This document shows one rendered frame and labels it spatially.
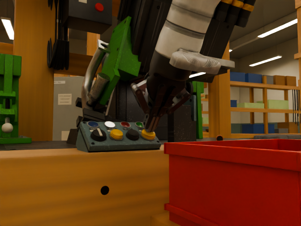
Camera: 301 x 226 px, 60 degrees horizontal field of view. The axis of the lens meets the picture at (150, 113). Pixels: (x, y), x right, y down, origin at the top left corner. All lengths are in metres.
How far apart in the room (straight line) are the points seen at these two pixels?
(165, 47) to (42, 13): 0.77
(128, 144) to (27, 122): 0.62
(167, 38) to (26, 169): 0.30
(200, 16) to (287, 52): 12.01
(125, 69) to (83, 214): 0.44
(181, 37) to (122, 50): 0.36
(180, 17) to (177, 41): 0.04
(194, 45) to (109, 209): 0.32
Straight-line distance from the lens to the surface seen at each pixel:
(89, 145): 0.47
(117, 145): 0.49
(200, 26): 0.43
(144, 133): 0.53
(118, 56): 0.76
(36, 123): 1.06
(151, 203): 0.53
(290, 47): 12.37
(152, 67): 0.46
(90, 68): 0.87
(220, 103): 1.50
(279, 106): 6.99
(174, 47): 0.43
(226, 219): 0.35
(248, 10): 0.93
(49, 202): 0.46
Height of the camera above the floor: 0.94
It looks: 4 degrees up
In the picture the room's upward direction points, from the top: straight up
